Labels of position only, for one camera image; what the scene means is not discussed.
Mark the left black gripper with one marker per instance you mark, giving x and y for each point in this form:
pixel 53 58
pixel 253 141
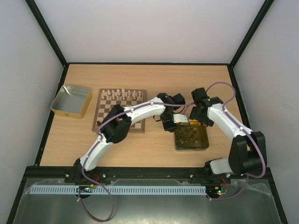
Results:
pixel 168 128

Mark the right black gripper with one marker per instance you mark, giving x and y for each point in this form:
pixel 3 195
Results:
pixel 201 120

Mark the gold tin with pieces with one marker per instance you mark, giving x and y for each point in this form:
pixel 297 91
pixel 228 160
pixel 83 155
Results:
pixel 191 137

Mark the wooden chess board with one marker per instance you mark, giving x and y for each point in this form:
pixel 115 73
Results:
pixel 108 98

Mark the gold tin lid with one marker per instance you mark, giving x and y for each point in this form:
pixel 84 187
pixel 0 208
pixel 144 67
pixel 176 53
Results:
pixel 71 101

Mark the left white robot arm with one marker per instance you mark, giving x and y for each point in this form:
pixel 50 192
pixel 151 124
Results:
pixel 115 127

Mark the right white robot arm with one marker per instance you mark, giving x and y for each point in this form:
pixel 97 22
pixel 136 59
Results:
pixel 248 149

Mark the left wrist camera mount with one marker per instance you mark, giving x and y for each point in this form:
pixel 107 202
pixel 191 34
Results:
pixel 180 119

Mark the grey slotted cable duct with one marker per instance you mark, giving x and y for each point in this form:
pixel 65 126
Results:
pixel 118 190

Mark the black frame right post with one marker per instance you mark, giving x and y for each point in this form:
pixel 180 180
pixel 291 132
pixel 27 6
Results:
pixel 251 31

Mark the black frame post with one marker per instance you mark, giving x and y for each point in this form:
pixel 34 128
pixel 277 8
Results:
pixel 251 31
pixel 46 30

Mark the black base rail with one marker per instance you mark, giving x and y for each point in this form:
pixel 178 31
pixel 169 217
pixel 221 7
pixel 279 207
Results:
pixel 106 175

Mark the black frame left post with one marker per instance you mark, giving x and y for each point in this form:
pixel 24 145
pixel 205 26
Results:
pixel 46 30

